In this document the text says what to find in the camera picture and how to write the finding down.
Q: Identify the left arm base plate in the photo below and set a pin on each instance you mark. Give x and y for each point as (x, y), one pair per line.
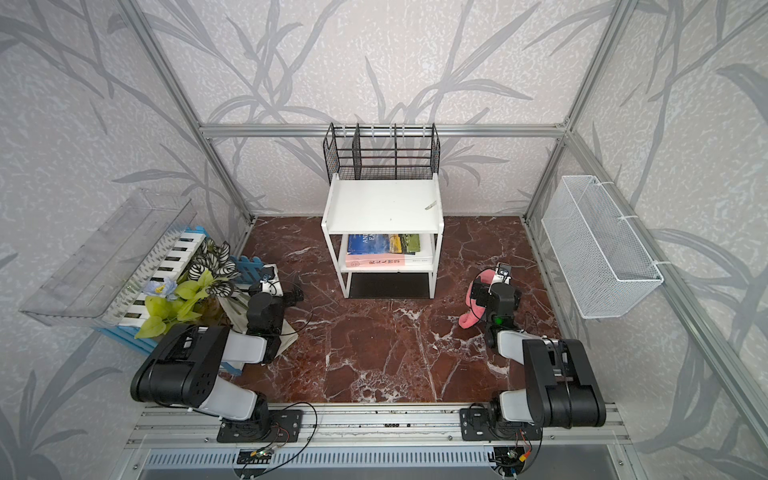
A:
(280, 426)

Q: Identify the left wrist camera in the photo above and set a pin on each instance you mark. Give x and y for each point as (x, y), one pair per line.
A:
(268, 280)

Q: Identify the clear plastic bin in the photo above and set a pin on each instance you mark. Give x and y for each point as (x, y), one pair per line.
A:
(96, 286)

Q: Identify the white two-tier bookshelf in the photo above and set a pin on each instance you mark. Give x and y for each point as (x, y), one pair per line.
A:
(385, 207)

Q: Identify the aluminium mounting rail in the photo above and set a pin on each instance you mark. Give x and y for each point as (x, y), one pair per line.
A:
(358, 425)

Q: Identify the white wire mesh basket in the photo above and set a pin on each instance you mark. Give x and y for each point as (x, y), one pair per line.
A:
(606, 267)

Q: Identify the pink book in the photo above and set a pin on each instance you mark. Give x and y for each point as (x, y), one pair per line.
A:
(383, 260)

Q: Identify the green artificial plant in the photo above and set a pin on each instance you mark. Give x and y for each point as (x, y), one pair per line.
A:
(169, 303)

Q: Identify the striped leaf plant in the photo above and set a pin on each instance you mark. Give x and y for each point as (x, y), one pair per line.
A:
(213, 269)

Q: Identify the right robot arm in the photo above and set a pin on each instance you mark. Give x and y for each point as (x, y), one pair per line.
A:
(561, 389)

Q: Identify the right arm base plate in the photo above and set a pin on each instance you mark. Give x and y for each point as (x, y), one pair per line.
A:
(476, 424)

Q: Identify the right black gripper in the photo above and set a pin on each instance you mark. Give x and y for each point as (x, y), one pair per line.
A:
(482, 298)

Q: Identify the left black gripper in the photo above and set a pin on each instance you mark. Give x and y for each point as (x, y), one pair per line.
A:
(289, 299)

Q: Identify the blue white picket crate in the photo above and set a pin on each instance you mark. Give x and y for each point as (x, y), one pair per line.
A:
(174, 267)

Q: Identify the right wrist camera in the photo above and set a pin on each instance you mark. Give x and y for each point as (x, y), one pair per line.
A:
(501, 276)

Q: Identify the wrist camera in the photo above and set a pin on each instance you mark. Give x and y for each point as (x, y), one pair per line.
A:
(268, 280)
(501, 276)

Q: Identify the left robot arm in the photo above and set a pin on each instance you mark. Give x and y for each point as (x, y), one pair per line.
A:
(183, 371)

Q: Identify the black wire organizer basket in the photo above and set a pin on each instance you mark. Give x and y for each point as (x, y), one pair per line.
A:
(393, 152)

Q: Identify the pink fluffy cloth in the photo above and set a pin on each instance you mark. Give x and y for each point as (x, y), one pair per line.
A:
(476, 298)

